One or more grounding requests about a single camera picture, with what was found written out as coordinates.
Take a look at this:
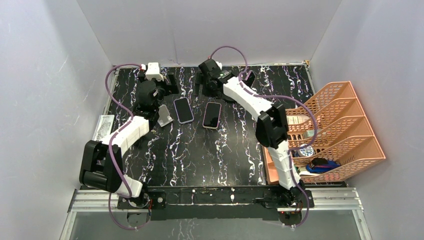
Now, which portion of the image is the phone with pink case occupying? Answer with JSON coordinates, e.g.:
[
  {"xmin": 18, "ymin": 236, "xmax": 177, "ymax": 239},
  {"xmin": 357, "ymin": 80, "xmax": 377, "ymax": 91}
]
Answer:
[{"xmin": 202, "ymin": 102, "xmax": 222, "ymax": 130}]

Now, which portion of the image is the phone with purple clear case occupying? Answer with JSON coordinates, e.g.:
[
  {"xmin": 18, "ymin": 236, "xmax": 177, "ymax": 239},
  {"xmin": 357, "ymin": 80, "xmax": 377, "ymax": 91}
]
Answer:
[{"xmin": 243, "ymin": 70, "xmax": 256, "ymax": 88}]

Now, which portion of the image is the black round phone stand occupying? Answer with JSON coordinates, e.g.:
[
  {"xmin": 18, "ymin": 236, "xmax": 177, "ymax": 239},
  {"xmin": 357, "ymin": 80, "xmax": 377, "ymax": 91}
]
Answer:
[{"xmin": 219, "ymin": 89, "xmax": 237, "ymax": 103}]

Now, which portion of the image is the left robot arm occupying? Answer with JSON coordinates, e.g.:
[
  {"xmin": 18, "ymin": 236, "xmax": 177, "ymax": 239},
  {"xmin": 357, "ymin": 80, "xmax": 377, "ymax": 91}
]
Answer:
[{"xmin": 79, "ymin": 72, "xmax": 179, "ymax": 208}]

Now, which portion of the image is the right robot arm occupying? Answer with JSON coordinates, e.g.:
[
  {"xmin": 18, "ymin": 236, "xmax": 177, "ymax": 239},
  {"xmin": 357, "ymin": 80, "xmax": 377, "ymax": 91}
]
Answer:
[{"xmin": 196, "ymin": 58, "xmax": 302, "ymax": 207}]

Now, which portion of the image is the phone with lilac case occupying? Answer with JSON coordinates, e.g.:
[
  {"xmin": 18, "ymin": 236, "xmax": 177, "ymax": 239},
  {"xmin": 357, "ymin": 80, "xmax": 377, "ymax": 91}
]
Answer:
[{"xmin": 173, "ymin": 97, "xmax": 194, "ymax": 124}]

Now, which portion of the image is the white label card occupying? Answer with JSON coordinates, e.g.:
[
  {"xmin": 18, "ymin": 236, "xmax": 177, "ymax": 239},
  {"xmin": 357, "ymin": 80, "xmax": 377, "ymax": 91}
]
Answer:
[{"xmin": 92, "ymin": 115, "xmax": 115, "ymax": 141}]

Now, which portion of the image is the orange desk organizer tray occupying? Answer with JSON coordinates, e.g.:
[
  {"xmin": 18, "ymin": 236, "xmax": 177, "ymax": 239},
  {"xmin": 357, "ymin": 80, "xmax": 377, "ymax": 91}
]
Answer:
[{"xmin": 262, "ymin": 146, "xmax": 279, "ymax": 185}]

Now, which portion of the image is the round blue white tin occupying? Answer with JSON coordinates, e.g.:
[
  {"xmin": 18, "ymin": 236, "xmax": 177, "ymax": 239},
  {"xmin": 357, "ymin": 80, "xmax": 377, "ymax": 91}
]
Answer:
[{"xmin": 297, "ymin": 144, "xmax": 315, "ymax": 158}]

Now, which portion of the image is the blue stapler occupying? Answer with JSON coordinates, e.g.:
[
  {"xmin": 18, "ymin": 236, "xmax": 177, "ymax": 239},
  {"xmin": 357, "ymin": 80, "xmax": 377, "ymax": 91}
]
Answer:
[{"xmin": 305, "ymin": 157, "xmax": 341, "ymax": 174}]

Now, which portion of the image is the orange mesh file rack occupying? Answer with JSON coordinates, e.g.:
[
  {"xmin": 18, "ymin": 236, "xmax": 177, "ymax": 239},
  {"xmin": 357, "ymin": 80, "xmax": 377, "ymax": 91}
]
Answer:
[{"xmin": 293, "ymin": 81, "xmax": 386, "ymax": 184}]

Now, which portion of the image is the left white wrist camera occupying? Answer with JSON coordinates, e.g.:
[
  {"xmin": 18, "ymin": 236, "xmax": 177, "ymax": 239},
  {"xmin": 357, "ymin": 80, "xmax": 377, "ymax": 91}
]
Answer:
[{"xmin": 139, "ymin": 62, "xmax": 164, "ymax": 82}]

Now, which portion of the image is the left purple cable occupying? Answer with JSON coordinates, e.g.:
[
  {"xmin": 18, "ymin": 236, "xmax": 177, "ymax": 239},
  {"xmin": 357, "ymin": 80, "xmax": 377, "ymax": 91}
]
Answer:
[{"xmin": 105, "ymin": 63, "xmax": 152, "ymax": 231}]

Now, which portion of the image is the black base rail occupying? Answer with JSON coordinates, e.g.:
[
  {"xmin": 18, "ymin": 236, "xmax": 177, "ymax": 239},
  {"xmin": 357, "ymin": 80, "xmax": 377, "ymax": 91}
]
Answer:
[{"xmin": 117, "ymin": 185, "xmax": 315, "ymax": 226}]

